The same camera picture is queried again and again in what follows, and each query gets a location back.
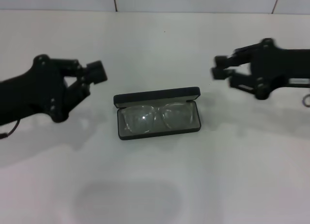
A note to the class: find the black glasses case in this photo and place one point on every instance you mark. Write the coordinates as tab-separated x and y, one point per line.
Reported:
157	94

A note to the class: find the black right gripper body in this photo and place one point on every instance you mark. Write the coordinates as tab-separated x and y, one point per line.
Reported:
283	66

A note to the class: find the clear white glasses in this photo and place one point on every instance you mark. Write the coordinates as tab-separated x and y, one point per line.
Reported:
158	114

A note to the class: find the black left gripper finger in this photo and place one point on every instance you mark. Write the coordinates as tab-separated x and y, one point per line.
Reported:
99	78
95	68

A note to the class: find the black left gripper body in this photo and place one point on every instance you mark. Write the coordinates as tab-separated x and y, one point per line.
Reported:
36	93

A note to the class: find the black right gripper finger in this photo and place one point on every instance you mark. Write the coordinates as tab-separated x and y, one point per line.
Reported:
220	74
221	62

